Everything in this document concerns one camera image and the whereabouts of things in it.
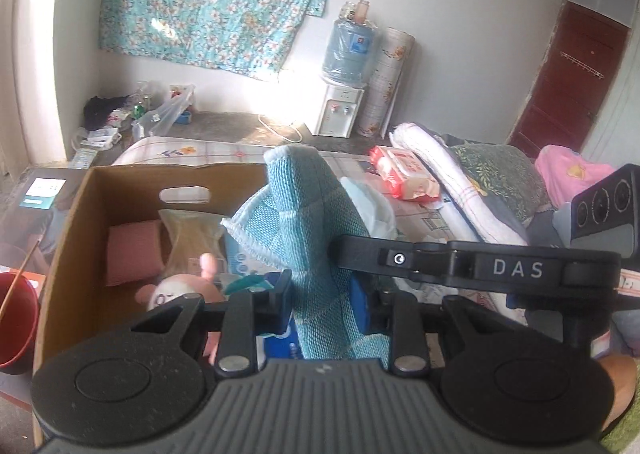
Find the teal checked towel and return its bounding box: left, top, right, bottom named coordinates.
left=221, top=144, right=396, bottom=370

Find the pink plush toy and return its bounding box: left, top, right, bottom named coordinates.
left=136, top=253, right=226, bottom=365

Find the pile of white packets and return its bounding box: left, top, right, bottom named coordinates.
left=70, top=127, right=123, bottom=170

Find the wooden stick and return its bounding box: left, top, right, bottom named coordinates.
left=0, top=240, right=41, bottom=322

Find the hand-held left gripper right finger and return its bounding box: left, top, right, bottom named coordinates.
left=350, top=277, right=501, bottom=377

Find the white rolled blanket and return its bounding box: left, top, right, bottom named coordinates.
left=389, top=122, right=531, bottom=247

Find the red bucket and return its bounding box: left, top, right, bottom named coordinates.
left=0, top=271, right=40, bottom=375

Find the clear pack of tan pads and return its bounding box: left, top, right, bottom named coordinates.
left=157, top=208, right=227, bottom=280

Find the pink and blue patchwork quilt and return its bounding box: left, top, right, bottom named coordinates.
left=534, top=144, right=616, bottom=207

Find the green rug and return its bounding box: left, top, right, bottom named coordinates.
left=597, top=404, right=640, bottom=454

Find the white tied plastic bag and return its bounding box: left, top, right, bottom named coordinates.
left=342, top=177, right=398, bottom=240

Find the brown cardboard box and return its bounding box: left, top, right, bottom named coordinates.
left=32, top=161, right=281, bottom=450

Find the grey leaf print pillow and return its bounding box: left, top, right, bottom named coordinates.
left=450, top=143, right=553, bottom=225

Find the wall hook rack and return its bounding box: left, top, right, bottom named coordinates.
left=559, top=52, right=605, bottom=81

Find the black cloth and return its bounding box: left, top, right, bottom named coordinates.
left=82, top=95, right=132, bottom=132

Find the blue and white box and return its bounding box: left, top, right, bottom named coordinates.
left=222, top=229, right=301, bottom=360

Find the white power cable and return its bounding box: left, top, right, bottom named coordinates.
left=257, top=114, right=305, bottom=142

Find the blue water jug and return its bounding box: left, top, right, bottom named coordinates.
left=320, top=18, right=377, bottom=88

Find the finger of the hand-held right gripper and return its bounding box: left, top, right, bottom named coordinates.
left=332, top=234, right=623, bottom=294

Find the rolled floral floor covering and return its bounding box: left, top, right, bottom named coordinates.
left=356, top=27, right=416, bottom=136

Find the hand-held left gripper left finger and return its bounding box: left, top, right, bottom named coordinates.
left=131, top=270, right=293, bottom=379

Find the red wet wipes pack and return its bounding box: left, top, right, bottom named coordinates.
left=369, top=145, right=442, bottom=202

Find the teal and white booklet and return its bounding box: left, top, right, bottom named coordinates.
left=20, top=177, right=68, bottom=210

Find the clear plastic bag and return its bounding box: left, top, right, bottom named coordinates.
left=131, top=84, right=196, bottom=135

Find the white water dispenser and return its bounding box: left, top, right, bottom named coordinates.
left=312, top=83, right=366, bottom=138

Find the grey printed bedsheet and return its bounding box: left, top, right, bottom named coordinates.
left=525, top=207, right=571, bottom=247

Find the dark red door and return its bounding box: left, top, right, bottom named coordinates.
left=506, top=0, right=630, bottom=157

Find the person's right hand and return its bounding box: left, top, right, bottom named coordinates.
left=599, top=353, right=639, bottom=435

